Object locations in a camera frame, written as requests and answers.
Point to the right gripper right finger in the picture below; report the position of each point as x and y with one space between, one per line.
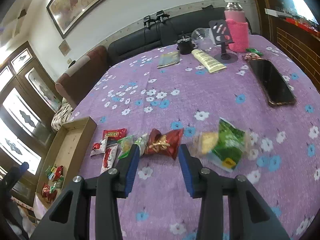
250 217

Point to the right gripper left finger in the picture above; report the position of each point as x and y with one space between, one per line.
68 216

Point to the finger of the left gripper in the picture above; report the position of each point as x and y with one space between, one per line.
13 176

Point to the dark red foil candy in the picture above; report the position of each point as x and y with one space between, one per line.
49 193

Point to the clear yellow cake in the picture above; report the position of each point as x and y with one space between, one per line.
203 143

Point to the clear green-end candy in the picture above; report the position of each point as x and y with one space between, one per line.
125 145

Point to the dark red foil snack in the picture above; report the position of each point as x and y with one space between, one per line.
164 144

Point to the red white snack packet lower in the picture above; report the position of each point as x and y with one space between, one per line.
109 157

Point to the red white snack packet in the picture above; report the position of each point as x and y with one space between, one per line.
99 148
109 157

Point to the clear green wrapped candy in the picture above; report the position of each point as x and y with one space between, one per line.
57 185

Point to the cardboard box tray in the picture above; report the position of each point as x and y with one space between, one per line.
68 150

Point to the red candy bar upper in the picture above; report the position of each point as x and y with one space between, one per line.
115 134

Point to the green white snack packet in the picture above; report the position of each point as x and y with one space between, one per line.
142 142

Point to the leopard print blanket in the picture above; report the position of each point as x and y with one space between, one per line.
62 115

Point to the purple floral tablecloth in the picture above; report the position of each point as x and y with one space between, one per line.
283 158

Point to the brown armchair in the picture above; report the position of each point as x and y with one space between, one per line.
78 80

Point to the black smartphone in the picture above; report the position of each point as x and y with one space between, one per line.
274 86

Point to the cream lotion tube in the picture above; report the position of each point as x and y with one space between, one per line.
211 64

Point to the small green booklet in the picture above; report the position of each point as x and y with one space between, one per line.
169 59

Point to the small candies by phone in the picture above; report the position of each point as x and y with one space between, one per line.
252 54

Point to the black small cup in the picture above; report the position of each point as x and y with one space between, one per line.
185 45

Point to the clear plastic cup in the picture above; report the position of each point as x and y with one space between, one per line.
203 38

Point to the black phone stand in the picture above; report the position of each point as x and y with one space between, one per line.
222 37

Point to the black sofa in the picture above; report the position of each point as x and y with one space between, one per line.
162 34

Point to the wooden brick-pattern cabinet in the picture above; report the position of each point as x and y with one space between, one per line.
299 45

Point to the pink sleeved bottle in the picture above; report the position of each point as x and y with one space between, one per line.
238 26

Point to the black clips on sofa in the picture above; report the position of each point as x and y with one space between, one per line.
160 17

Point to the framed wall painting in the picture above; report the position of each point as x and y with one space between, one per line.
85 0

